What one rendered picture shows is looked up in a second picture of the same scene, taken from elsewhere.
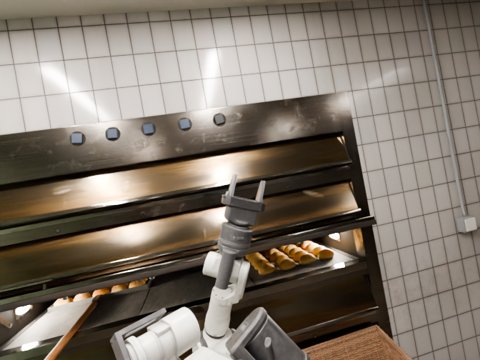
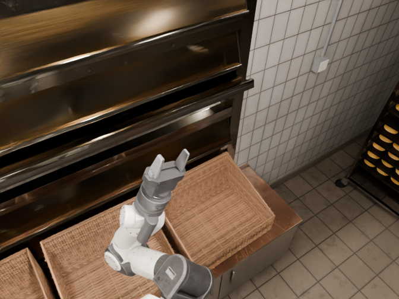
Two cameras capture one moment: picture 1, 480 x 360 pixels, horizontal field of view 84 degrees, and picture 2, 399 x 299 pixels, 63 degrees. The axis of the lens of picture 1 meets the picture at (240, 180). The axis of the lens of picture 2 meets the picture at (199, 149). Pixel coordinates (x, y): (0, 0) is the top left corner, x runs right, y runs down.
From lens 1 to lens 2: 65 cm
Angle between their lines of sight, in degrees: 51
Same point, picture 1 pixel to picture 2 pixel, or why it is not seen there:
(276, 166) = (161, 21)
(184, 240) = (46, 124)
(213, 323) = (126, 245)
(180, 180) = (25, 53)
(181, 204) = (33, 84)
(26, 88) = not seen: outside the picture
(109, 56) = not seen: outside the picture
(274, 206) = (153, 68)
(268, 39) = not seen: outside the picture
